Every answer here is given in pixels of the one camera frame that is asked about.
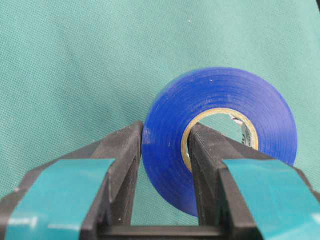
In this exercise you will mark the green table cloth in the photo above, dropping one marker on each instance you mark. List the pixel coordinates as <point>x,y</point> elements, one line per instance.
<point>72,71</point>

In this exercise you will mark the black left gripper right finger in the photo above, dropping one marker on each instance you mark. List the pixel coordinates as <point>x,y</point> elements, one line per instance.
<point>248,194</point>

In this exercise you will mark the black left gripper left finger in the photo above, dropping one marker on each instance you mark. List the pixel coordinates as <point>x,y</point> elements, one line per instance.
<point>71,197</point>

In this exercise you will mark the blue tape roll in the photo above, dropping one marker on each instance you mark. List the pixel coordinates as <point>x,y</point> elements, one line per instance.
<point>194,93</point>

